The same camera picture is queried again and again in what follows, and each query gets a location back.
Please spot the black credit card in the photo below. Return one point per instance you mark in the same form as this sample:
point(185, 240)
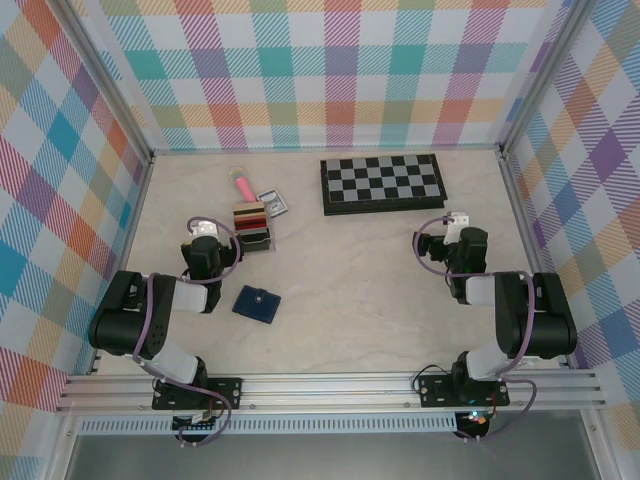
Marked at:
point(252, 235)

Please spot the navy leather card holder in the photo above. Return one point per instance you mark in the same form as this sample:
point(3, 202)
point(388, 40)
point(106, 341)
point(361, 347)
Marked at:
point(256, 304)

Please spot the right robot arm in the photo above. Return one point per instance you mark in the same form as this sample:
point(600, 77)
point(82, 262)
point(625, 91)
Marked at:
point(540, 320)

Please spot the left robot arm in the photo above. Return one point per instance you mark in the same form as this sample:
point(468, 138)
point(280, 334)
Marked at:
point(125, 320)

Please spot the gold credit card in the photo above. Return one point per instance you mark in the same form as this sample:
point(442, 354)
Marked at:
point(249, 207)

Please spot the blue playing card box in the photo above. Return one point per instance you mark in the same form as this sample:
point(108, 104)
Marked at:
point(272, 202)

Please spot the pink toy microphone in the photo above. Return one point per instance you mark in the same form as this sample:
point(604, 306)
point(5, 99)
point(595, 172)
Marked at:
point(244, 192)

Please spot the black grey chessboard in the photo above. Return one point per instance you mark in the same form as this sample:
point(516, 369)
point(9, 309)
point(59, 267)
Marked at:
point(382, 182)

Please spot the left controller board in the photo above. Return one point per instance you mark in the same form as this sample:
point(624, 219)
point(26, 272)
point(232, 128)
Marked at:
point(197, 422)

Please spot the controller board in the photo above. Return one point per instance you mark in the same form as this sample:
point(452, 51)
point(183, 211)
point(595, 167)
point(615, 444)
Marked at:
point(475, 419)
point(197, 422)

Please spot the right controller board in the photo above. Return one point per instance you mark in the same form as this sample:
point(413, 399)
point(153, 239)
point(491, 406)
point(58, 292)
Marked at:
point(475, 419)

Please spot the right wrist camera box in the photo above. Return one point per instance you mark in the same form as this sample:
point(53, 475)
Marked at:
point(457, 220)

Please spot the aluminium table side rail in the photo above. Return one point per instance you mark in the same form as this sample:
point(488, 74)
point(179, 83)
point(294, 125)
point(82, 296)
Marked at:
point(122, 270)
point(535, 260)

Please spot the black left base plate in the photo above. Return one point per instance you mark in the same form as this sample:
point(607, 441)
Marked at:
point(225, 392)

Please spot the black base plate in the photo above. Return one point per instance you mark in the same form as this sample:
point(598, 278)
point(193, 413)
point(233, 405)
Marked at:
point(435, 390)
point(225, 392)

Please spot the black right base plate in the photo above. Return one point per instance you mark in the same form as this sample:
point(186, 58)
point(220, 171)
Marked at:
point(435, 390)

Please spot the aluminium table back rail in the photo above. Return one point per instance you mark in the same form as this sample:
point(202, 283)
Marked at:
point(325, 150)

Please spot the aluminium mounting rail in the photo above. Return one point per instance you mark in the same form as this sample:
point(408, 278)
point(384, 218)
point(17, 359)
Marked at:
point(325, 387)

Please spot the aluminium frame post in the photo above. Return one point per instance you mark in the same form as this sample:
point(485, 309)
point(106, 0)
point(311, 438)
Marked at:
point(545, 75)
point(105, 85)

